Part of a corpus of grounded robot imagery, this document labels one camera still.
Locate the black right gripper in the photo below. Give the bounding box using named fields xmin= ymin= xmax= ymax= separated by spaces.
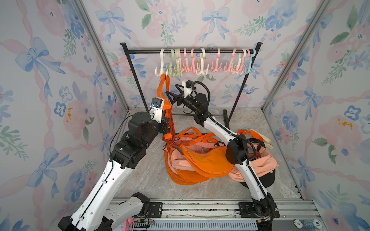
xmin=168 ymin=84 xmax=200 ymax=116

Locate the pink crossbody bag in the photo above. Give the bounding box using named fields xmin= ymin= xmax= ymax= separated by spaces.
xmin=228 ymin=144 xmax=279 ymax=182

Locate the beige crossbody bag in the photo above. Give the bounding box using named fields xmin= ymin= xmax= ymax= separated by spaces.
xmin=255 ymin=131 xmax=273 ymax=150

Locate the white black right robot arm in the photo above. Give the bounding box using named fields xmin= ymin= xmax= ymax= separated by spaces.
xmin=166 ymin=80 xmax=280 ymax=222

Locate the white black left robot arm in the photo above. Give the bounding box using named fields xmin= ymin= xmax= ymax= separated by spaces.
xmin=58 ymin=111 xmax=169 ymax=231

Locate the green plastic hook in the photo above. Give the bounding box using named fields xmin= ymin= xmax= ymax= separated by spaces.
xmin=168 ymin=48 xmax=183 ymax=77

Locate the white plastic hook left end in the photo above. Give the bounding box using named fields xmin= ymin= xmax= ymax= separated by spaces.
xmin=154 ymin=49 xmax=169 ymax=77

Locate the white plastic hook middle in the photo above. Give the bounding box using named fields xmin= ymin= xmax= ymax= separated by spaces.
xmin=196 ymin=48 xmax=209 ymax=76

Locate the light blue plastic hook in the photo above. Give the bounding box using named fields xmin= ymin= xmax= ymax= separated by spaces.
xmin=244 ymin=49 xmax=256 ymax=74

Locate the black metal garment rack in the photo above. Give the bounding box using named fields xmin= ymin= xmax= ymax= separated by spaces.
xmin=120 ymin=42 xmax=263 ymax=128

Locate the pink alarm clock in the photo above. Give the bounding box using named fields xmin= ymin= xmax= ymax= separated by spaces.
xmin=123 ymin=217 xmax=135 ymax=231

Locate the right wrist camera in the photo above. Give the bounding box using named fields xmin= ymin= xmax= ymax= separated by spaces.
xmin=182 ymin=80 xmax=196 ymax=98

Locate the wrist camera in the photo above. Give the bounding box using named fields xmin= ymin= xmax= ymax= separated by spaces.
xmin=182 ymin=80 xmax=196 ymax=98
xmin=149 ymin=97 xmax=164 ymax=123

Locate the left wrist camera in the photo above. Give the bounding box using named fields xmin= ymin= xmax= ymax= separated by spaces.
xmin=149 ymin=97 xmax=164 ymax=123

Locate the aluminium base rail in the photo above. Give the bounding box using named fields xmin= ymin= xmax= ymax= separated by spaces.
xmin=109 ymin=197 xmax=327 ymax=231

